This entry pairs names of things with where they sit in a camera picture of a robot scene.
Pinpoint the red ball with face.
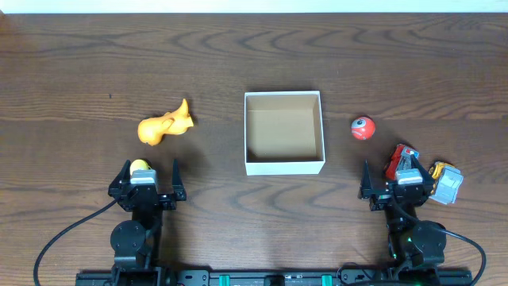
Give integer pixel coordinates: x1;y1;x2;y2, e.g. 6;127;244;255
351;116;376;140

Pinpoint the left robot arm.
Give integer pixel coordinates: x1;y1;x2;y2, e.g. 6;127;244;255
104;160;187;286

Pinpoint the yellow grey toy truck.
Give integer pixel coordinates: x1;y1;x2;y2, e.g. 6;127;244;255
429;161;464;205

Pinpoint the yellow round toy with stick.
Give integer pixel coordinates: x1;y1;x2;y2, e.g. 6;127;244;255
129;159;151;176

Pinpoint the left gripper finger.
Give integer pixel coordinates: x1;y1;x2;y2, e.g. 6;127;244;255
110;160;131;190
171;159;183;191

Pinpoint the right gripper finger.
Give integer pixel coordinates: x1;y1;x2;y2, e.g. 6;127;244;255
410;155;434;185
360;161;372;191

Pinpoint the black mounting rail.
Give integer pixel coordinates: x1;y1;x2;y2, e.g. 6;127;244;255
75;267;472;286

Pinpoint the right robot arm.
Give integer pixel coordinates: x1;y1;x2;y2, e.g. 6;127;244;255
358;155;447;284

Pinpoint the red toy fire truck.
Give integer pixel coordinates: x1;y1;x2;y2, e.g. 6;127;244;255
384;144;419;180

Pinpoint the white cardboard box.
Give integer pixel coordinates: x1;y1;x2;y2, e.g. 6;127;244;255
244;91;325;176

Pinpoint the orange toy dinosaur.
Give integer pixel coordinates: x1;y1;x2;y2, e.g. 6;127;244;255
137;99;194;146

